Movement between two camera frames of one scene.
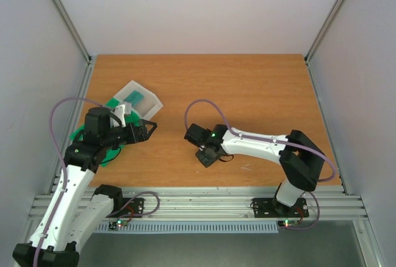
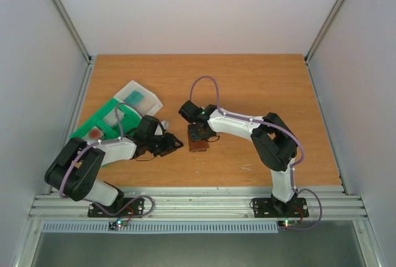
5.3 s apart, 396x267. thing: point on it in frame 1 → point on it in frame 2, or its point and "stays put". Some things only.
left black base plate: [127, 207] stays put
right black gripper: [203, 158] → [198, 134]
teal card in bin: [134, 98] stays put
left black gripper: [144, 136] → [169, 143]
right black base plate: [270, 207] stays put
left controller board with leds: [114, 225] stays put
